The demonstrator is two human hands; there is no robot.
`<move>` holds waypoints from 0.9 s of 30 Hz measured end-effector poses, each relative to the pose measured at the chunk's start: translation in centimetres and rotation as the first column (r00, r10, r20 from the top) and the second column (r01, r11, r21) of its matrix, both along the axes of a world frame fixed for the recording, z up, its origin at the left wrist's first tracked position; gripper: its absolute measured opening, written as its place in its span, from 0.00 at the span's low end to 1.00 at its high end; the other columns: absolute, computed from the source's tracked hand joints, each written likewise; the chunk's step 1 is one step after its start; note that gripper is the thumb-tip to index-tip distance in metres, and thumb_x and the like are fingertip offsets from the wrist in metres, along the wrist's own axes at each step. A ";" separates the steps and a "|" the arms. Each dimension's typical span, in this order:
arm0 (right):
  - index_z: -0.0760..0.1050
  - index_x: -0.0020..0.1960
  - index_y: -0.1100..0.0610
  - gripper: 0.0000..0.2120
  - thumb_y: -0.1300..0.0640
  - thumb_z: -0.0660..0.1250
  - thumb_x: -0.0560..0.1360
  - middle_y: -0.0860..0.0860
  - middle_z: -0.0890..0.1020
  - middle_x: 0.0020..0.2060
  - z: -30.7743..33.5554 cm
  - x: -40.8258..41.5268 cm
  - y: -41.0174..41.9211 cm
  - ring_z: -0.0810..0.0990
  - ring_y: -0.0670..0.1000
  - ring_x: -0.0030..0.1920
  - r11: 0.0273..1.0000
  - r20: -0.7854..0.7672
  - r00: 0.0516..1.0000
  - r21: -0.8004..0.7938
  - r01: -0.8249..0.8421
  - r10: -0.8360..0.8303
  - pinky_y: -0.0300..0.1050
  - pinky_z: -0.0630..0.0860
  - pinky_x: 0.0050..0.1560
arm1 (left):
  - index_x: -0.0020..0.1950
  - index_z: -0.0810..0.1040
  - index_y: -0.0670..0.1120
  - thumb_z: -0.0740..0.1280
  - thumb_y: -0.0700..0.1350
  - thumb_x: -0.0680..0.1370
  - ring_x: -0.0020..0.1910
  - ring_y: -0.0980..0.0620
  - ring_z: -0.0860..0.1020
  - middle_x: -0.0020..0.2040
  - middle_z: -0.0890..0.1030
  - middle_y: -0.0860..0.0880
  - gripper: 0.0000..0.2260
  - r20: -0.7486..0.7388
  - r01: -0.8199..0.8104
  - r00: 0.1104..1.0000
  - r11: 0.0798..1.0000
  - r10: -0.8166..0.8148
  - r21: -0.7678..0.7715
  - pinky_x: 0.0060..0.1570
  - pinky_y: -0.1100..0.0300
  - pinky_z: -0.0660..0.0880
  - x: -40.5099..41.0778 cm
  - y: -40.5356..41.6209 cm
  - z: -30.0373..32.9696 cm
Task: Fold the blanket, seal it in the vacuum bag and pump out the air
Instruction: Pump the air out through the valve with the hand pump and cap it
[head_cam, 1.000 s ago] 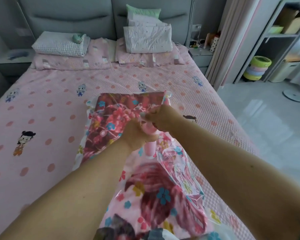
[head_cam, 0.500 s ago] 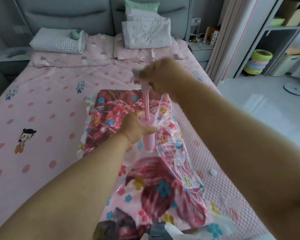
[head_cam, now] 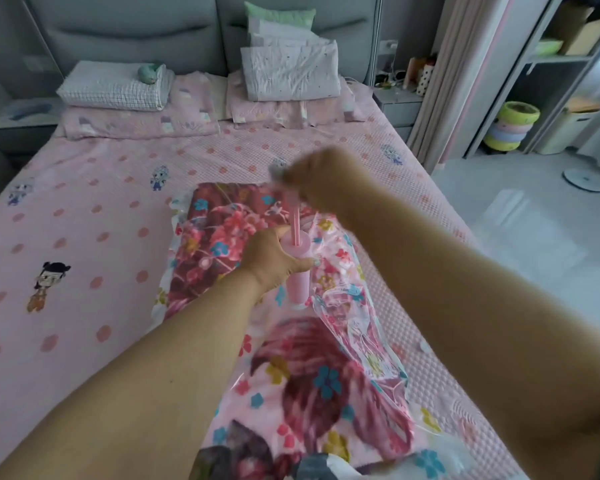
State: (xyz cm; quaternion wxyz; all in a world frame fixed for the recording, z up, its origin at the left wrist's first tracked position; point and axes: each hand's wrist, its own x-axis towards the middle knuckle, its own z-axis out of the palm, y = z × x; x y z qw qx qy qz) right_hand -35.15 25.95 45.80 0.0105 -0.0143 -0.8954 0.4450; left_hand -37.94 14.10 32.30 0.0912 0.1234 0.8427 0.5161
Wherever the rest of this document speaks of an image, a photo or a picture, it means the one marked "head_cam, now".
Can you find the person's right hand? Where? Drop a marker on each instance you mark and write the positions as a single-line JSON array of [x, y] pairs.
[[325, 179]]

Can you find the person's left hand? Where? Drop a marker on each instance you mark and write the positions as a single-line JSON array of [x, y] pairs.
[[267, 259]]

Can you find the lilac hand pump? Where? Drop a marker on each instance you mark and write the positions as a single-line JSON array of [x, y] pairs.
[[299, 289]]

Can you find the flower-print plastic storage bag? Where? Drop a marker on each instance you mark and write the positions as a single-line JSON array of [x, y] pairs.
[[158, 294]]

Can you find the red floral blanket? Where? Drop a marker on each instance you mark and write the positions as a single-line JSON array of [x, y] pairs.
[[305, 394]]

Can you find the white round valve cap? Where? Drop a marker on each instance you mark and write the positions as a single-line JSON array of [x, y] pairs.
[[426, 345]]

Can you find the person's right forearm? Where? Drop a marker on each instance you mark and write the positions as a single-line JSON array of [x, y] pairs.
[[480, 334]]

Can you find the person's left forearm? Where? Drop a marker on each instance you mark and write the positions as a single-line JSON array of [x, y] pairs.
[[145, 394]]

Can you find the white lidded bin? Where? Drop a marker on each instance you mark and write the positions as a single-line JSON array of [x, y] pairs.
[[565, 129]]

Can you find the white bedside cabinet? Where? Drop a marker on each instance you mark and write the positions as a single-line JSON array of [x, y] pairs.
[[20, 137], [400, 112]]

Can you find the grey dotted quilt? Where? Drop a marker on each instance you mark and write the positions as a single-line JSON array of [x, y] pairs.
[[290, 74]]

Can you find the white black-dotted cylinder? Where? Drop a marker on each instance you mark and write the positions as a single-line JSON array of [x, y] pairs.
[[424, 80]]

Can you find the white pink curtain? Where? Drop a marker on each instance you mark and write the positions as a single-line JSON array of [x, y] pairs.
[[455, 79]]

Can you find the pale green pillow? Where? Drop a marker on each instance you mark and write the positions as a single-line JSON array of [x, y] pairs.
[[280, 15]]

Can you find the pink cartoon bed sheet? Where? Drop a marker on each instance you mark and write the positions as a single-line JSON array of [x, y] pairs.
[[80, 219]]

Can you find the pastel striped round stool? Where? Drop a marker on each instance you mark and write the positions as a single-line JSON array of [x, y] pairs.
[[512, 127]]

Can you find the small teal plush toy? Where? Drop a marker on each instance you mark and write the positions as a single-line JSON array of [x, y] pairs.
[[149, 73]]

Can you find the white checked folded pillow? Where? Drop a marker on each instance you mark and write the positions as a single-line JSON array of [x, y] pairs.
[[110, 89]]

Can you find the grey upholstered headboard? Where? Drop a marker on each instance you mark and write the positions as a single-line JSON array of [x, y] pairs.
[[140, 39]]

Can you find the grey open shelf unit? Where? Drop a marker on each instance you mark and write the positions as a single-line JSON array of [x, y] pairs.
[[545, 79]]

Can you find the round white floor disc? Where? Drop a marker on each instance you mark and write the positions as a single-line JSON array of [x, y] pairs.
[[585, 180]]

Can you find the green tissue box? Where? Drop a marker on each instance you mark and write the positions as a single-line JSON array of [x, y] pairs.
[[549, 47]]

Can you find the yellow cardboard box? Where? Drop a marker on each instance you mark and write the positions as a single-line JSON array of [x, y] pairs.
[[587, 38]]

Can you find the white wall socket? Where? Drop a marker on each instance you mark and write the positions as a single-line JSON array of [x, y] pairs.
[[388, 45]]

